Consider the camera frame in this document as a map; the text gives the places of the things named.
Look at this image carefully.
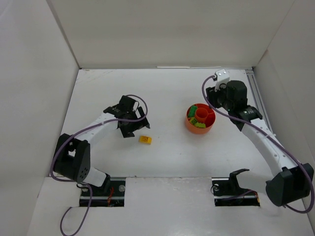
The yellow curved lego brick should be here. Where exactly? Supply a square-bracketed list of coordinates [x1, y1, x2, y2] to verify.
[139, 136, 152, 145]

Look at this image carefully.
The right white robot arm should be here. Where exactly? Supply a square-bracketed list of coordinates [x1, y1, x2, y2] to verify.
[202, 79, 315, 214]

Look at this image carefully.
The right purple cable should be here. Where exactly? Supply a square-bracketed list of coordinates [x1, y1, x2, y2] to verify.
[202, 75, 315, 213]

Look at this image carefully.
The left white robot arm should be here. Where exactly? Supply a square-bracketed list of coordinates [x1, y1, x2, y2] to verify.
[50, 94, 150, 191]

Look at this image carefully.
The aluminium rail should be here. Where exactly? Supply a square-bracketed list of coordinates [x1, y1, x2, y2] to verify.
[245, 69, 276, 138]

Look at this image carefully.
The long green lego brick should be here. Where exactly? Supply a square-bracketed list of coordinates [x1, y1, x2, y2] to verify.
[187, 105, 198, 118]

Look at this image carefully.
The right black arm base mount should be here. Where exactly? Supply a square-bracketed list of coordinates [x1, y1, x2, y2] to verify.
[210, 169, 260, 207]

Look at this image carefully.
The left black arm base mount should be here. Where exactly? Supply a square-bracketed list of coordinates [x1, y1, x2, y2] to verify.
[76, 177, 126, 207]

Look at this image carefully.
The lime lego with yellow studs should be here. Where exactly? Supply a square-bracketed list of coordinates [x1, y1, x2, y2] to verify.
[189, 118, 198, 125]

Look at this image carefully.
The orange round divided container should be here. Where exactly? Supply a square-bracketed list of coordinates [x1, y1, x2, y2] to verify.
[185, 103, 216, 135]

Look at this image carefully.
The small lime lego brick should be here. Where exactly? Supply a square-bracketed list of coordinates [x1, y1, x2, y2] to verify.
[194, 122, 206, 128]

